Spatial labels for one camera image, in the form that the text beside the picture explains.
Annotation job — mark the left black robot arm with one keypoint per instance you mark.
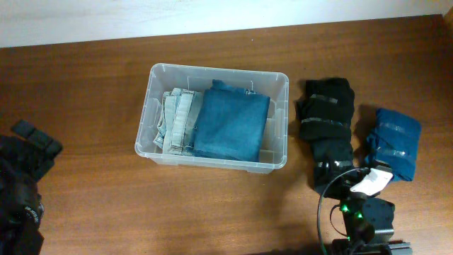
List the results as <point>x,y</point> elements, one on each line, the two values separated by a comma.
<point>21,212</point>

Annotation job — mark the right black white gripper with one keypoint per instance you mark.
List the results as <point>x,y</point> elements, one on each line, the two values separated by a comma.
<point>347,185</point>

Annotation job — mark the clear plastic storage container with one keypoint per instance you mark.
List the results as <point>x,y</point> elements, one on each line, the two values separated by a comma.
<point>165,77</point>

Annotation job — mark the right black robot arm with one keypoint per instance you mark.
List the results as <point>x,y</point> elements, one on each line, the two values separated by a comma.
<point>368,219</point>

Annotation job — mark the light blue jeans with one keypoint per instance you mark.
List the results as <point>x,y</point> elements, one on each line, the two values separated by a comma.
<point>177,123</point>

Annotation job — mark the dark blue jeans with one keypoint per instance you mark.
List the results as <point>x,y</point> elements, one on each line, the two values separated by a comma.
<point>231,123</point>

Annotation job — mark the blue taped garment roll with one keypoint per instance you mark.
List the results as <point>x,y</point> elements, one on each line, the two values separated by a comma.
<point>394,140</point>

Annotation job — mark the black taped garment roll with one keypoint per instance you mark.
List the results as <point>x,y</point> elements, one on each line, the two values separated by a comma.
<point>333,157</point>
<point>327,109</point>

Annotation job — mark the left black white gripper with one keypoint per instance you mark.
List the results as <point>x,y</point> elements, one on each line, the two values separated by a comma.
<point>27,146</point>

